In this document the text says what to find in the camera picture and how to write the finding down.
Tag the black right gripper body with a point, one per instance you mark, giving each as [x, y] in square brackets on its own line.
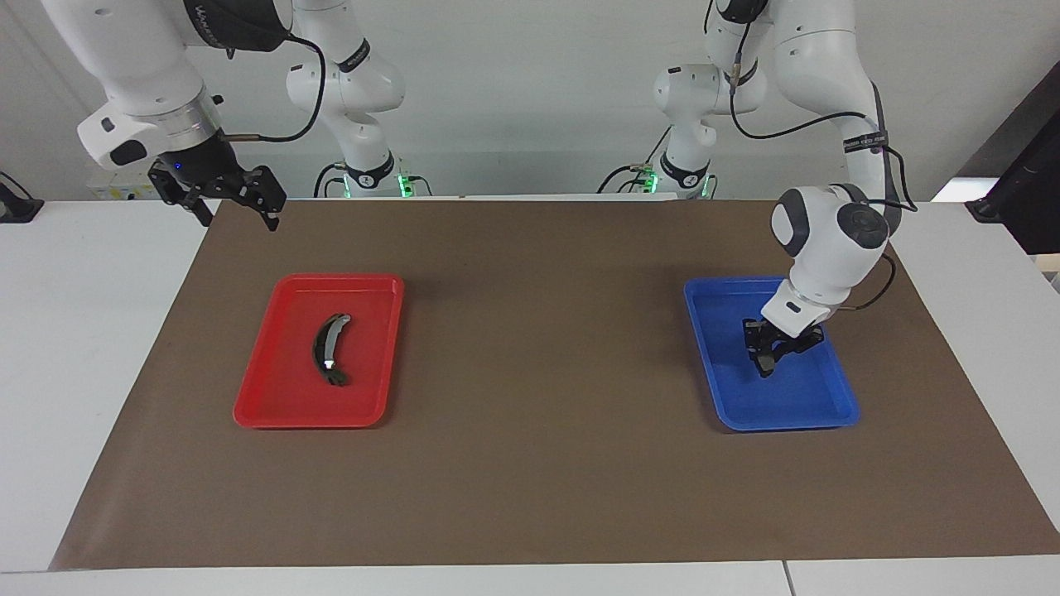
[203, 170]

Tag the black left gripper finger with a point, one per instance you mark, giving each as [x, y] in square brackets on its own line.
[799, 346]
[752, 343]

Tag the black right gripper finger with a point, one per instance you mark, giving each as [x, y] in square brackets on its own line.
[199, 207]
[269, 194]

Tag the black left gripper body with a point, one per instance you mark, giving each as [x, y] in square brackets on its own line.
[782, 335]

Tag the dark brake pad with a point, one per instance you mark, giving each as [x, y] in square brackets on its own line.
[768, 367]

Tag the curved brake shoe with metal web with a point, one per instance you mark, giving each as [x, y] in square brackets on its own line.
[323, 348]

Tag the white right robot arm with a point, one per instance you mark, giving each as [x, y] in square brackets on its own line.
[132, 74]

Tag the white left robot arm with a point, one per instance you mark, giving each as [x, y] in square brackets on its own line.
[828, 240]

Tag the blue plastic tray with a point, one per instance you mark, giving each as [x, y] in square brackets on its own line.
[795, 401]

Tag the yellow labelled box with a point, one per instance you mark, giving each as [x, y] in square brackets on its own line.
[124, 186]

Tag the red plastic tray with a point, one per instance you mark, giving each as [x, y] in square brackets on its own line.
[281, 389]

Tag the brown table mat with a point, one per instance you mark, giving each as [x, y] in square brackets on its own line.
[530, 480]

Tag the black monitor stand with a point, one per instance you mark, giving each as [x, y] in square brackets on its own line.
[1027, 182]

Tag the black clamp mount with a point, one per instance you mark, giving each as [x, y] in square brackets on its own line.
[16, 205]

